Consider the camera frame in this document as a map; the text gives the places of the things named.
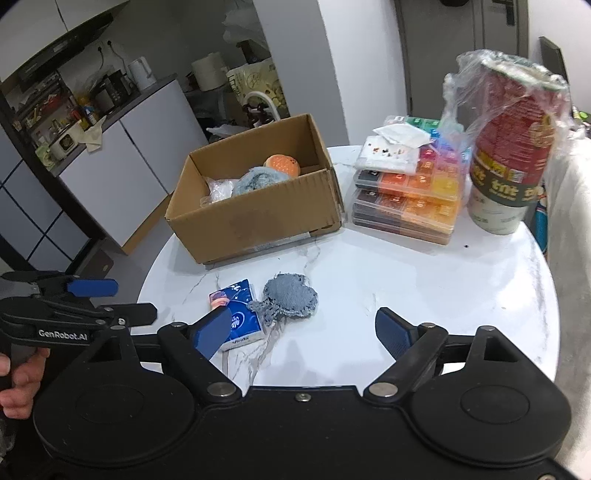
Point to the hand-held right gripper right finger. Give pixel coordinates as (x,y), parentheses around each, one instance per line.
(392,332)

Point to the white arched storage rack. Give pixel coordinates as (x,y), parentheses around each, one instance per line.
(263,97)

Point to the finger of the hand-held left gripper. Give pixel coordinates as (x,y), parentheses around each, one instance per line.
(92,287)
(134,314)

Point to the white chair cushion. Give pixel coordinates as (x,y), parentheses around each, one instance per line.
(570,230)

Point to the yellow printed food bag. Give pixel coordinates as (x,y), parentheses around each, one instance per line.
(258,83)

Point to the crumpled white plastic bag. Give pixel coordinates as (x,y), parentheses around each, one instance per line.
(222,133)

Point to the black monitor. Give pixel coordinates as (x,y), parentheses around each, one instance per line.
(551,57)

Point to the blue tissue pack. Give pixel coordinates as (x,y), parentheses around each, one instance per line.
(240,300)

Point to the black kitchen appliance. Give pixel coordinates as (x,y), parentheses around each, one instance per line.
(111,92)

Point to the white paper packet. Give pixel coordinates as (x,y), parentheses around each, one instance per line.
(399,136)

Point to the white electric kettle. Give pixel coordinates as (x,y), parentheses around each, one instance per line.
(142,74)

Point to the white rice cooker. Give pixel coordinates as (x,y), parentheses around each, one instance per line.
(62,146)

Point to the clear plastic bag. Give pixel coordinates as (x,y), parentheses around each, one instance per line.
(217,190)

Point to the brown cardboard box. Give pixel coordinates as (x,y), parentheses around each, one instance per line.
(258,217)

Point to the person's left hand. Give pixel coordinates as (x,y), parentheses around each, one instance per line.
(21,387)

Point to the colourful compartment organizer boxes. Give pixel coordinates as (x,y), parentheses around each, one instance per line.
(415,194)

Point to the white kitchen cabinet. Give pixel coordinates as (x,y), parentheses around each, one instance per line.
(134,170)

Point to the yellow cloth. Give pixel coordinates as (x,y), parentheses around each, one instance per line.
(97,137)

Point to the plastic-wrapped red canister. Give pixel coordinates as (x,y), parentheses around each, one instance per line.
(508,138)

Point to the white plastic sheet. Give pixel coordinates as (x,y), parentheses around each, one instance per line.
(244,21)

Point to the orange plush bun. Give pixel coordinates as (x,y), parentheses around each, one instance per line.
(282,165)

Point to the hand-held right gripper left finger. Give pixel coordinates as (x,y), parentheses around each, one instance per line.
(212,330)

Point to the black range hood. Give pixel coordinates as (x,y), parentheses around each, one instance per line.
(51,46)

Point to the grey knitted coaster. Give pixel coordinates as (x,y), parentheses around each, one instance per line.
(291,295)

